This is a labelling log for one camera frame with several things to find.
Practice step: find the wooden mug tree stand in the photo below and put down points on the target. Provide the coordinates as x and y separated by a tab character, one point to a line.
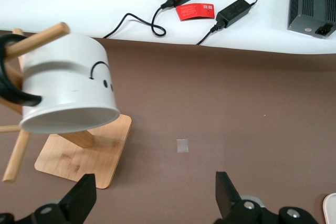
78	161

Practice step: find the red paper card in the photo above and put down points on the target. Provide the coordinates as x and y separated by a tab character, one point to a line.
194	11

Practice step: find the cream rabbit print tray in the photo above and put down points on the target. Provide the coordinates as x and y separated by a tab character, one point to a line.
330	211

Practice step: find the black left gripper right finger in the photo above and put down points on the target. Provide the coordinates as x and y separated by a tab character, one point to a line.
231	205

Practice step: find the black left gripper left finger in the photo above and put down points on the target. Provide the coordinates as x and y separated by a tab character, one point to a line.
78	200

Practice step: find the white smiley face mug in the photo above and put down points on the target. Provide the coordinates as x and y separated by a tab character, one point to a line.
65	77

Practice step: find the small clear tape patch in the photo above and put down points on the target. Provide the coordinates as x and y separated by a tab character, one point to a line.
182	146

